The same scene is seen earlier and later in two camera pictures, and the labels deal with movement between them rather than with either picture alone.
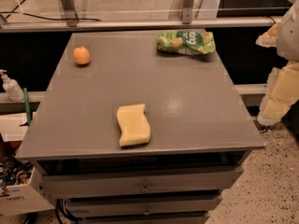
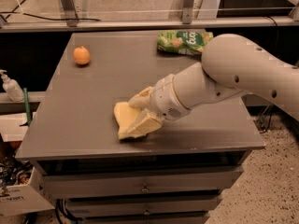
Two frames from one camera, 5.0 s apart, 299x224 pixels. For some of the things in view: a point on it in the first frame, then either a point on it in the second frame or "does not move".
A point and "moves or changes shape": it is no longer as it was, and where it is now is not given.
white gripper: [290, 36] to [165, 99]
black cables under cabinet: [61, 207] does not move
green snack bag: [185, 42] does not move
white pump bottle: [12, 87] does not move
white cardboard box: [21, 199] does not move
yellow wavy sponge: [135, 124] moves or changes shape
